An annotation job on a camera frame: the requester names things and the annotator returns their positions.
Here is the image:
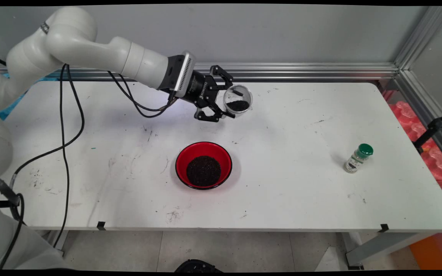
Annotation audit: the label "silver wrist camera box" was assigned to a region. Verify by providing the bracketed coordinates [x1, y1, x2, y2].
[175, 51, 197, 99]

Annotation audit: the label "red bowl black rim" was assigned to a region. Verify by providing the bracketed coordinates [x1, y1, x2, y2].
[175, 141, 233, 190]

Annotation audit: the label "black printed velcro strap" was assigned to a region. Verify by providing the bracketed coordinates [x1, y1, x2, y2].
[0, 174, 21, 209]

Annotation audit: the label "grey metal table leg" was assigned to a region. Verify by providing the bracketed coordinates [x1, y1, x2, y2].
[46, 230, 69, 256]
[342, 231, 436, 269]

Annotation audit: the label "clear plastic jar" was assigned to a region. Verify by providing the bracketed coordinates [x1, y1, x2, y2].
[223, 84, 253, 117]

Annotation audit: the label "orange box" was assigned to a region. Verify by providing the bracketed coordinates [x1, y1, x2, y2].
[409, 230, 442, 269]

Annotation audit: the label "black round floor object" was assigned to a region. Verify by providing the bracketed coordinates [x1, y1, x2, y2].
[174, 259, 223, 273]

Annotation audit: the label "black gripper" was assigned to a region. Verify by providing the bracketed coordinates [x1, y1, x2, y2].
[185, 64, 244, 123]

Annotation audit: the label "thin black cable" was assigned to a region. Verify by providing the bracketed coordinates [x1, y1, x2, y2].
[52, 63, 168, 248]

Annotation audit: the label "aluminium frame rail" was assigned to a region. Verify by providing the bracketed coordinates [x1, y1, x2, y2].
[0, 62, 400, 82]
[394, 71, 442, 169]

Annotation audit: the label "red plastic packages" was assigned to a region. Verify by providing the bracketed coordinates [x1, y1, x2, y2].
[382, 90, 442, 209]

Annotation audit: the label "black tripod stand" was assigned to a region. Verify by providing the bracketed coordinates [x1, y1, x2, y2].
[413, 103, 442, 154]

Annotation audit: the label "aluminium frame post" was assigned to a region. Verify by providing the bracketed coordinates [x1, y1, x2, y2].
[394, 6, 442, 71]

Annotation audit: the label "black cable with metal plug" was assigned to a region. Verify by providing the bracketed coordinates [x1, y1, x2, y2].
[10, 63, 176, 188]

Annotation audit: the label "green-lid spice jar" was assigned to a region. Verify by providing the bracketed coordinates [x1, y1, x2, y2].
[344, 143, 374, 174]

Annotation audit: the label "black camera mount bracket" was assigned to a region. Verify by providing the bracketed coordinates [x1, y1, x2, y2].
[159, 55, 185, 92]

